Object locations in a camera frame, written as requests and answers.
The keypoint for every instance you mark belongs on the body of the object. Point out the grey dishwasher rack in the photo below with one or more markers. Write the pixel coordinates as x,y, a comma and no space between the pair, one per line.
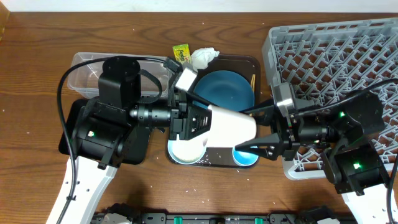
324,62

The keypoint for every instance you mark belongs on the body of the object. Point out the small blue cup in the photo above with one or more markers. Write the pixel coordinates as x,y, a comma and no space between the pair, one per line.
244,159

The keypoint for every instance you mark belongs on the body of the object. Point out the white napkin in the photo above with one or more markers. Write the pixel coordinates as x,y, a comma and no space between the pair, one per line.
202,57

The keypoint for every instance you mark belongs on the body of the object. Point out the black plastic bin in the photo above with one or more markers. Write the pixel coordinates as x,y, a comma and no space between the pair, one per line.
100,133

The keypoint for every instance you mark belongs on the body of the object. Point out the yellow green foil wrapper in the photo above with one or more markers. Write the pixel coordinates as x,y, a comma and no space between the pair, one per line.
182,53

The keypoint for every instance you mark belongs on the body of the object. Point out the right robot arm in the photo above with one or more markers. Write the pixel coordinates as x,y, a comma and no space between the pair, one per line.
344,131

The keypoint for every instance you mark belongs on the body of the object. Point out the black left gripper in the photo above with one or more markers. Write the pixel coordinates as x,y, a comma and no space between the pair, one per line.
181,124

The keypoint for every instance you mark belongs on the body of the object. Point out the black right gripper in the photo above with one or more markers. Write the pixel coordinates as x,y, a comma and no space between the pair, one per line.
285,127

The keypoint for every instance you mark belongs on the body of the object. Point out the light blue rice bowl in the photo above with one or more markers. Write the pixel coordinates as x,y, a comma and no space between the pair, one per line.
186,152

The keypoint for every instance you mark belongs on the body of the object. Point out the clear plastic bin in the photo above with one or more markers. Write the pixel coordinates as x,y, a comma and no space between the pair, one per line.
84,80

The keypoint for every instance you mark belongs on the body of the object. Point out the dark brown serving tray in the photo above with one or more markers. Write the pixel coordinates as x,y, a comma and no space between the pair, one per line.
250,69

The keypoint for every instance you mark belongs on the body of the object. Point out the white cup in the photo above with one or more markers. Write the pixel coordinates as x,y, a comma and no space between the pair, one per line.
229,128

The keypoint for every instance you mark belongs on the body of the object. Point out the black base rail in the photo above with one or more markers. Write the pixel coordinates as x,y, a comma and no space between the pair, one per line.
122,213

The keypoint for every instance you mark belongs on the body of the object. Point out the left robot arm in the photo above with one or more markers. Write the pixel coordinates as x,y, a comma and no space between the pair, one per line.
86,179

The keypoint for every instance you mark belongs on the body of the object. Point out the blue plate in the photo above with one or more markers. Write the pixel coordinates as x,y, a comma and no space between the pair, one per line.
226,89

